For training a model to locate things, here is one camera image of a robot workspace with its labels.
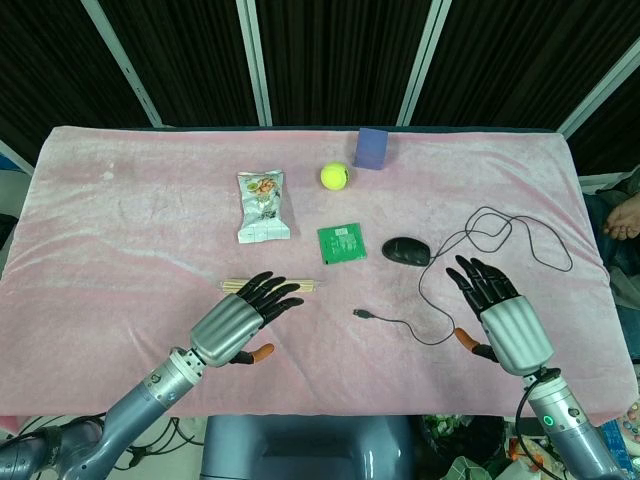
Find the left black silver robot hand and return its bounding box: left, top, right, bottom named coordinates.
left=188, top=271, right=306, bottom=369

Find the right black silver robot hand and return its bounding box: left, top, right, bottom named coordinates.
left=445, top=255, right=555, bottom=377

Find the black mouse cable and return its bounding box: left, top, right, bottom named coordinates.
left=353, top=205, right=574, bottom=346

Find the pink tablecloth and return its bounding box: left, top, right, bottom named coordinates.
left=0, top=124, right=625, bottom=437

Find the black computer mouse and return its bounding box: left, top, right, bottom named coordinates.
left=381, top=236, right=433, bottom=268

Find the bundle of wooden sticks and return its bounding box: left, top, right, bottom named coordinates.
left=218, top=277, right=329, bottom=297

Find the white printed snack packet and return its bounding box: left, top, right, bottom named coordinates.
left=235, top=169, right=292, bottom=245

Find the green square sachet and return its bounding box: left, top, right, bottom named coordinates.
left=316, top=220, right=369, bottom=266

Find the blue-grey robot torso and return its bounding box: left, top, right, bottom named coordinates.
left=202, top=414, right=416, bottom=480

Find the person's leg in jeans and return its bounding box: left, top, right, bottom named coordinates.
left=579, top=167, right=640, bottom=274

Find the yellow tennis ball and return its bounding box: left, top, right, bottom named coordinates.
left=319, top=161, right=352, bottom=192

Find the purple foam block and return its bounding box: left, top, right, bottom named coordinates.
left=352, top=127, right=390, bottom=171

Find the black robot wrist cable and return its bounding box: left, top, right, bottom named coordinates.
left=514, top=368, right=562, bottom=474

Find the white metal partition post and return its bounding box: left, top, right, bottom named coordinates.
left=559, top=42, right=640, bottom=139
left=80, top=0, right=164, bottom=127
left=398, top=0, right=452, bottom=127
left=0, top=138, right=36, bottom=176
left=234, top=0, right=274, bottom=127

